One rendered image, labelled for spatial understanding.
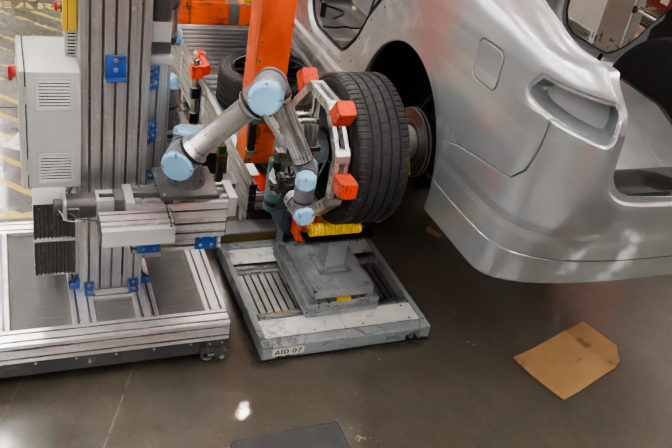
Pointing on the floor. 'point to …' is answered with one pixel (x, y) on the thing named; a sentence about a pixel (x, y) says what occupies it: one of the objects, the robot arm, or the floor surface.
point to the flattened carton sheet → (570, 360)
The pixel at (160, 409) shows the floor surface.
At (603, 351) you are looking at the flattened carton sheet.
